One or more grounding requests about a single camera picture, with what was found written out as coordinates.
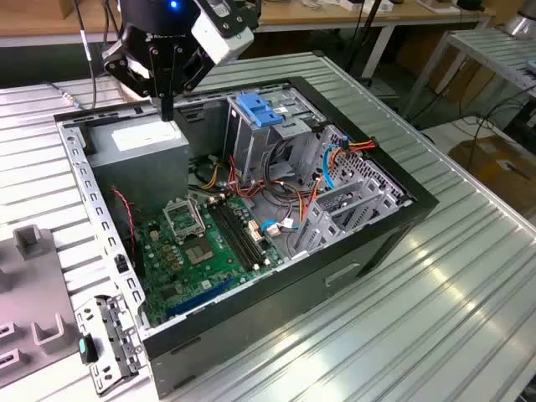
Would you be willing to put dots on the black RAM slot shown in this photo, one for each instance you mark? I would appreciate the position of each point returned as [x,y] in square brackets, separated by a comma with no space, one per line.
[228,234]
[244,234]
[233,234]
[239,234]

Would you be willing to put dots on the tan motherboard connector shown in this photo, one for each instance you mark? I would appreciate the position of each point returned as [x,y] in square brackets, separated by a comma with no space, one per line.
[256,232]

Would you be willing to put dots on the grey metal drive cage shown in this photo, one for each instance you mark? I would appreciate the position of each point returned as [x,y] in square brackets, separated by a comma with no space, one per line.
[247,146]

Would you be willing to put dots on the green motherboard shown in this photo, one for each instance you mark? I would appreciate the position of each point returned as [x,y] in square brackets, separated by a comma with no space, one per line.
[222,276]

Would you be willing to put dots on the cardboard box with label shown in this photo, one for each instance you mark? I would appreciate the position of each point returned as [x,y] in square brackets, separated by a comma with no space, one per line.
[490,167]

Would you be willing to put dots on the black clip with blue tab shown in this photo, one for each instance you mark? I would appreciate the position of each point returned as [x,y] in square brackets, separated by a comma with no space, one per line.
[90,349]

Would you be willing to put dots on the blue plastic drive latch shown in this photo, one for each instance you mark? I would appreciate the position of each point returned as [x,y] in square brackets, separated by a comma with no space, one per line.
[259,111]

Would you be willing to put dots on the grey metal disk bay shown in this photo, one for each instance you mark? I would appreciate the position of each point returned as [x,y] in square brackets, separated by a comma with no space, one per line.
[320,218]

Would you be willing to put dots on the black open PC case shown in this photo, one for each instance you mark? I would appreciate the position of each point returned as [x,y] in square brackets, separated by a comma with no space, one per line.
[251,310]

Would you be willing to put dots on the wooden desk with white frame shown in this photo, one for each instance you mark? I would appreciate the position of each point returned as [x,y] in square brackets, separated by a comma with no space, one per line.
[444,16]

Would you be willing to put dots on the large tan carton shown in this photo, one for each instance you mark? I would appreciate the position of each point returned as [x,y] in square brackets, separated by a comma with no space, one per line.
[473,84]

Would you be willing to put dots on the CPU socket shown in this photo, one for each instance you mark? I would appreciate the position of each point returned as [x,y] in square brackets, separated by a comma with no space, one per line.
[197,251]

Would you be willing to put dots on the grey parts rack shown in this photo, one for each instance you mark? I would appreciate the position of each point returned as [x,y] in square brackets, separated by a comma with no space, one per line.
[37,289]

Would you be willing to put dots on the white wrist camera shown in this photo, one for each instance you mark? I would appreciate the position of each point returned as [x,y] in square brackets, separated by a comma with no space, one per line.
[222,39]

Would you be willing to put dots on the grey power supply unit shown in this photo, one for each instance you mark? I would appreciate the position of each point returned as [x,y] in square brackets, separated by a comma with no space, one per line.
[138,176]

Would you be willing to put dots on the black tripod stand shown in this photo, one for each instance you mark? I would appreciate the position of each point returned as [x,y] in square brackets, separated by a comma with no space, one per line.
[367,26]

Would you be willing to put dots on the metal slat side table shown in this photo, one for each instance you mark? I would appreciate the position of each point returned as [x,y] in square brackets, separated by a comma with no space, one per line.
[481,48]

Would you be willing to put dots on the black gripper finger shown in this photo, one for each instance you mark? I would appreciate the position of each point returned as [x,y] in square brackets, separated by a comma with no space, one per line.
[194,71]
[115,58]

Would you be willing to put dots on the grey metal slot retainer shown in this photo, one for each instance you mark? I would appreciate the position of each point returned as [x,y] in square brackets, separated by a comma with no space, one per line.
[121,335]

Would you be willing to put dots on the blue expansion slot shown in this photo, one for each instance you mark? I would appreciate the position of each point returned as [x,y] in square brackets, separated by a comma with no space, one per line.
[201,297]

